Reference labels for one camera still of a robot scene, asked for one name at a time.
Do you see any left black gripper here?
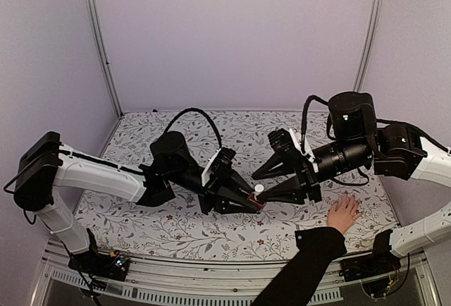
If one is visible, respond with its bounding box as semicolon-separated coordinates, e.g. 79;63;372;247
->
166;161;259;215

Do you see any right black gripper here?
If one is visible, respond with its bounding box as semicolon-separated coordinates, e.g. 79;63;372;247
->
251;137;373;205

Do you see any white nail polish cap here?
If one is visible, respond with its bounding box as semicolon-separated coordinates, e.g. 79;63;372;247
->
254;184;264;197

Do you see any red nail polish bottle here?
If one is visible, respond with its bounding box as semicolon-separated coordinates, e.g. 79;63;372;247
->
247;194;265;212

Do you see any black sleeved forearm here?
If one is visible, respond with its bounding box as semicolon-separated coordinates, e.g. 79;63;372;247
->
252;227;347;305

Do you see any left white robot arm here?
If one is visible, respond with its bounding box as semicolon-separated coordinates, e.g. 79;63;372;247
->
4;131;264;274

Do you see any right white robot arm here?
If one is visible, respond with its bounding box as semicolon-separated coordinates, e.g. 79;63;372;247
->
251;92;450;204

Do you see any person's bare hand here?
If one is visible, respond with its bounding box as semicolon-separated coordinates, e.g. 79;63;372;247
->
327;192;362;234

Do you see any floral patterned table mat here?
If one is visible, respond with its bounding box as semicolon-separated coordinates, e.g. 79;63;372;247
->
75;111;398;262

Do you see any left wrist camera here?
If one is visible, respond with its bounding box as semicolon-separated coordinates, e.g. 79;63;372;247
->
201;148;222;187

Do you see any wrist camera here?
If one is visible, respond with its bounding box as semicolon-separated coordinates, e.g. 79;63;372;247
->
288;128;315;163
201;148;222;187

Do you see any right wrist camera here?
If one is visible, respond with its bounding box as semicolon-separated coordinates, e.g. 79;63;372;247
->
288;128;315;163

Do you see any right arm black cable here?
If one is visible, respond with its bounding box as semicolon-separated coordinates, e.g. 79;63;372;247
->
299;94;330;148

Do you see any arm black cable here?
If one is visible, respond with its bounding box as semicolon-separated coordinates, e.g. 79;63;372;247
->
165;107;223;150
299;94;330;148

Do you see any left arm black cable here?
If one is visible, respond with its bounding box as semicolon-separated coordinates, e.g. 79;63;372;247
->
165;107;223;150

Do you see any front aluminium rail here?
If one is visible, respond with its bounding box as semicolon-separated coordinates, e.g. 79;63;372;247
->
30;243;443;305

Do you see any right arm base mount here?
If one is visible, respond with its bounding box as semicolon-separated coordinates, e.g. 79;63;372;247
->
339;230;401;282

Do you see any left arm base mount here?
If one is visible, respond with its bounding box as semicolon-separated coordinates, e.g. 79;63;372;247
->
69;228;130;281

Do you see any right aluminium frame post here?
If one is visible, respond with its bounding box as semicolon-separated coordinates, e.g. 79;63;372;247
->
352;0;383;92

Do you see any aluminium frame post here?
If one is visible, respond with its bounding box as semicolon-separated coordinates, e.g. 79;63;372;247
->
85;0;123;118
352;0;383;92

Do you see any left aluminium frame post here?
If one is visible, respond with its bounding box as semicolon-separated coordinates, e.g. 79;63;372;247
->
85;0;123;118

